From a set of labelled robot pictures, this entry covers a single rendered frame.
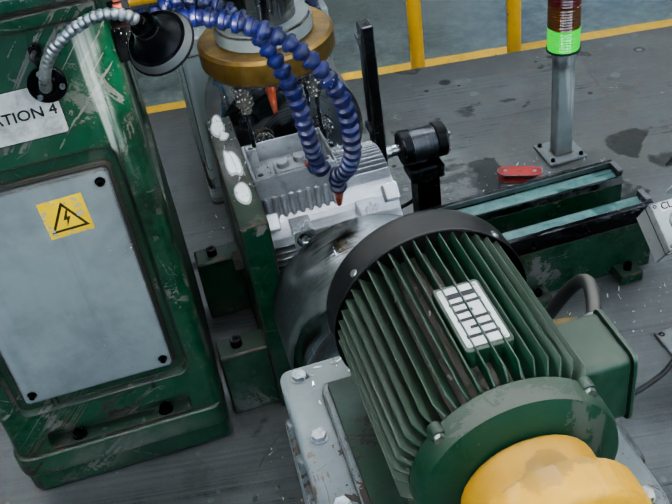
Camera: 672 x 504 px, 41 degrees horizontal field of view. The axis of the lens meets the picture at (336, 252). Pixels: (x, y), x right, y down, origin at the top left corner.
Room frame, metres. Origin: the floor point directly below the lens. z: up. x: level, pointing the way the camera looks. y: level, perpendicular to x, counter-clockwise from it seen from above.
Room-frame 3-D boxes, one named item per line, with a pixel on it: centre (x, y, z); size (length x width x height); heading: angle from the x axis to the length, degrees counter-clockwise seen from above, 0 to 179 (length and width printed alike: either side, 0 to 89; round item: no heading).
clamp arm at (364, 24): (1.27, -0.10, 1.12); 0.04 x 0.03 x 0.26; 99
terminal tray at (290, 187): (1.11, 0.05, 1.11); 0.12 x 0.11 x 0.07; 99
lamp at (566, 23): (1.50, -0.48, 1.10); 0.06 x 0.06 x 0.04
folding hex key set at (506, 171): (1.44, -0.38, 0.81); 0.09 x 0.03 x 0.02; 73
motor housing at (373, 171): (1.12, 0.01, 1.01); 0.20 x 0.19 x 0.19; 99
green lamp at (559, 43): (1.50, -0.48, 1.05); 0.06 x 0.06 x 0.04
